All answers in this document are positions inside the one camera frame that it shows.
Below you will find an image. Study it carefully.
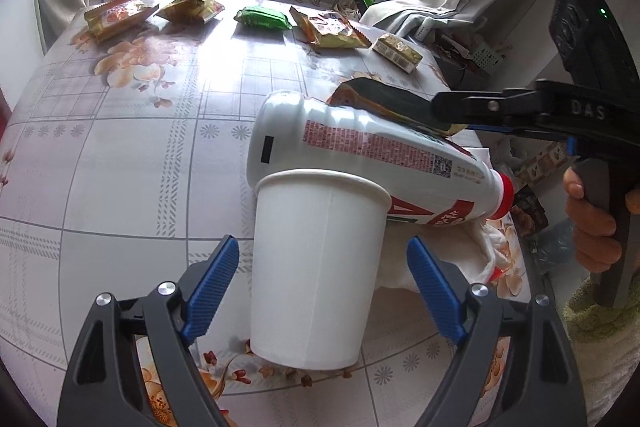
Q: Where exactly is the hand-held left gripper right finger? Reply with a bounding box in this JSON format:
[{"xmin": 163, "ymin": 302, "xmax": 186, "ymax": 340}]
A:
[{"xmin": 406, "ymin": 235, "xmax": 588, "ymax": 427}]

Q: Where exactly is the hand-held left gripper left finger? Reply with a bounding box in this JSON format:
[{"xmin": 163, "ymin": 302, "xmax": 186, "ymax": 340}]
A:
[{"xmin": 56, "ymin": 234, "xmax": 240, "ymax": 427}]

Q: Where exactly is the orange red snack packet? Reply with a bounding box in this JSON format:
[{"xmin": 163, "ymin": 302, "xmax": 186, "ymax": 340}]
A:
[{"xmin": 84, "ymin": 0, "xmax": 153, "ymax": 44}]

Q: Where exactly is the white perforated box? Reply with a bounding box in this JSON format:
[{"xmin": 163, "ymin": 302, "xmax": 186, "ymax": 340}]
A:
[{"xmin": 472, "ymin": 44, "xmax": 506, "ymax": 70}]

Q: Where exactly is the floral plastic tablecloth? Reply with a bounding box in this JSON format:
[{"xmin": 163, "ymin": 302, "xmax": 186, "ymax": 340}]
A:
[{"xmin": 0, "ymin": 0, "xmax": 538, "ymax": 427}]

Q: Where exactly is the person's right forearm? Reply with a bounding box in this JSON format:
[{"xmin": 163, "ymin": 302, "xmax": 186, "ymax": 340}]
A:
[{"xmin": 562, "ymin": 277, "xmax": 640, "ymax": 427}]

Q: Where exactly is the grey blue plastic bag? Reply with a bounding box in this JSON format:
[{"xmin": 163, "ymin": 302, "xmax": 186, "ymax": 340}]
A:
[{"xmin": 530, "ymin": 219, "xmax": 576, "ymax": 278}]

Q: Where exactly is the brown black snack bag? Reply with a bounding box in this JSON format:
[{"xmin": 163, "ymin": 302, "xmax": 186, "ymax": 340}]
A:
[{"xmin": 327, "ymin": 77, "xmax": 473, "ymax": 142}]

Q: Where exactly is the gold snack packet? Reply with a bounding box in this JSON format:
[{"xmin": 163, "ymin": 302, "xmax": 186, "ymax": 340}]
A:
[{"xmin": 155, "ymin": 0, "xmax": 226, "ymax": 25}]

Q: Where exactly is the white bottle with red cap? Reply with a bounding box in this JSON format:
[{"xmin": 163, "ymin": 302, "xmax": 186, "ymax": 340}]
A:
[{"xmin": 247, "ymin": 89, "xmax": 515, "ymax": 228}]

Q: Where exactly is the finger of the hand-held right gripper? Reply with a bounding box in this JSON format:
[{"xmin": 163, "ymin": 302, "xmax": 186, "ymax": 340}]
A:
[
  {"xmin": 431, "ymin": 87, "xmax": 541, "ymax": 128},
  {"xmin": 467, "ymin": 123, "xmax": 542, "ymax": 138}
]

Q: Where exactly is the small green snack packet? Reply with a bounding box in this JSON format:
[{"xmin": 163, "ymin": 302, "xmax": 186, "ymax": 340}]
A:
[{"xmin": 235, "ymin": 5, "xmax": 292, "ymax": 31}]

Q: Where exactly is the white paper cup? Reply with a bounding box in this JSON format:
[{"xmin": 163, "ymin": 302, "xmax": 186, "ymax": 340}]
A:
[{"xmin": 248, "ymin": 168, "xmax": 391, "ymax": 370}]

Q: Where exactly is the person's right hand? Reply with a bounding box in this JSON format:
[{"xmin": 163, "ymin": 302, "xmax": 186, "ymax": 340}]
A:
[{"xmin": 562, "ymin": 167, "xmax": 623, "ymax": 280}]

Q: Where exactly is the dark food package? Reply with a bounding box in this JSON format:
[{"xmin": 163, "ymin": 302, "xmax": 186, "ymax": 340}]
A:
[{"xmin": 512, "ymin": 184, "xmax": 548, "ymax": 238}]

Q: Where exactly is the patterned flat box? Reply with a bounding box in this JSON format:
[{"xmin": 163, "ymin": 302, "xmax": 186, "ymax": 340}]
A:
[{"xmin": 527, "ymin": 142, "xmax": 573, "ymax": 182}]

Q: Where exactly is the orange striped snack packet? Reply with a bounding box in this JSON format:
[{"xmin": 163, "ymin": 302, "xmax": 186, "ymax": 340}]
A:
[{"xmin": 290, "ymin": 6, "xmax": 372, "ymax": 50}]

